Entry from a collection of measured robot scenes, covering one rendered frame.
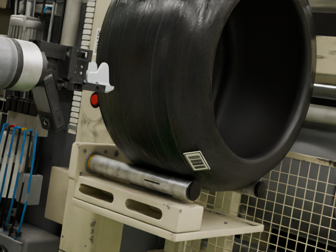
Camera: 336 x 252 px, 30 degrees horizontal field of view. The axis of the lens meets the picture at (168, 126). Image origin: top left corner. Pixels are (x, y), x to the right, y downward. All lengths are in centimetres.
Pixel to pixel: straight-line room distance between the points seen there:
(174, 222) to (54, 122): 39
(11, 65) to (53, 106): 14
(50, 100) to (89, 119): 59
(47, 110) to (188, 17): 35
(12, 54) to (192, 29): 40
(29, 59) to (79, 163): 57
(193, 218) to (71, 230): 48
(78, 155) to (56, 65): 48
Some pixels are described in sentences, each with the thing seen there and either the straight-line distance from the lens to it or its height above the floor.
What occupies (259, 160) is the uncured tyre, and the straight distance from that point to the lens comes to 154.
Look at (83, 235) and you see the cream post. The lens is 177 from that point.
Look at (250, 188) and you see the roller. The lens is 165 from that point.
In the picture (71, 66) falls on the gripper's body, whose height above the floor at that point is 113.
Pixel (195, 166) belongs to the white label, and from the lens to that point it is 139.
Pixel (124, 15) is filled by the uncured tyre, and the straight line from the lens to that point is 141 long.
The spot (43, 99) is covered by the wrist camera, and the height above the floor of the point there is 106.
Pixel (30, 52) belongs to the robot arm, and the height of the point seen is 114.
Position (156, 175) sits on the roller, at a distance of 148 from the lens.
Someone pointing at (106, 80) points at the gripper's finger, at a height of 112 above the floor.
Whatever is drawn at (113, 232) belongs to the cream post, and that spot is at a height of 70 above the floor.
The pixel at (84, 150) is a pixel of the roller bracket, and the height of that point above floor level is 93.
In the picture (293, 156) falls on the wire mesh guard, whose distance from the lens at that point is 182.
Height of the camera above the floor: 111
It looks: 3 degrees down
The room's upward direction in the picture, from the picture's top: 9 degrees clockwise
